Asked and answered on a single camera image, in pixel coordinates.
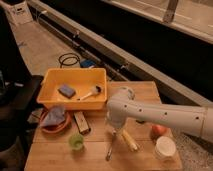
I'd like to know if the metal fork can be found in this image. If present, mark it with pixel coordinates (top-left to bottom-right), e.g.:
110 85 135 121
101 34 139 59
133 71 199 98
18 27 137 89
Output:
105 131 117 161

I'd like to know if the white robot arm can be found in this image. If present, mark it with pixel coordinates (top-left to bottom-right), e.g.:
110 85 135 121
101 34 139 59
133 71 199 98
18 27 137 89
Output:
107 87 213 142

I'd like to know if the green plastic cup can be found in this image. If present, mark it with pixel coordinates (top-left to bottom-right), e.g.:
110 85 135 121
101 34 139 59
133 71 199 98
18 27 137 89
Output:
68 133 84 151

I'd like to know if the white plastic cup stack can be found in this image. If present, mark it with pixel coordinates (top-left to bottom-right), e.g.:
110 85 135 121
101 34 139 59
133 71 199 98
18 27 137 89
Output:
154 136 176 160

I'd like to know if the blue object on floor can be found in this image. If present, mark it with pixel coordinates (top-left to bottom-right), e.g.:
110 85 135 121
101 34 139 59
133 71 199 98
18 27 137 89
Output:
80 59 95 68

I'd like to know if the blue sponge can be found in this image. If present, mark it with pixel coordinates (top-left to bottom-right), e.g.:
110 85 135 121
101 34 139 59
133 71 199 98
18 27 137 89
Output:
58 84 76 98

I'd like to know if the brown rectangular box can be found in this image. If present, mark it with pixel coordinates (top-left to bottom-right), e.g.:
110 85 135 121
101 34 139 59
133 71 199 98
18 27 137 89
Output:
74 111 91 135

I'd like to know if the yellow plastic bin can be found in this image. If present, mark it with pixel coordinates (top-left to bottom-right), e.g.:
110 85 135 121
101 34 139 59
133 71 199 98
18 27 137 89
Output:
37 68 107 110

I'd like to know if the blue grey cloth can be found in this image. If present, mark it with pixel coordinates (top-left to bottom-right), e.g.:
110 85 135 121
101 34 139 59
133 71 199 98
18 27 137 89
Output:
40 106 65 127

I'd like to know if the orange plate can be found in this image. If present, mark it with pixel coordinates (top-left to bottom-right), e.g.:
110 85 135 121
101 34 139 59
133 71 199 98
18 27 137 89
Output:
39 111 71 134

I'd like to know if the orange red fruit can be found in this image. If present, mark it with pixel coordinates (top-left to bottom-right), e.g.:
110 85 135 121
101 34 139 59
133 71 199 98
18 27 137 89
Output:
151 125 167 139

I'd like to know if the white box on floor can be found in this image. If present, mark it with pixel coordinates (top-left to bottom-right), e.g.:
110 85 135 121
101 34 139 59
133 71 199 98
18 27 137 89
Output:
9 1 33 26

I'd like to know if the wooden handled dish brush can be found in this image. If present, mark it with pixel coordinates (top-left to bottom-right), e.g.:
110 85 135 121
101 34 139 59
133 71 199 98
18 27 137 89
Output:
78 86 101 101

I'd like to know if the black coiled cable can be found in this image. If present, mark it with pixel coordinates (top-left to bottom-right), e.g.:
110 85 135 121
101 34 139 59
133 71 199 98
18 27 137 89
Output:
58 52 81 69

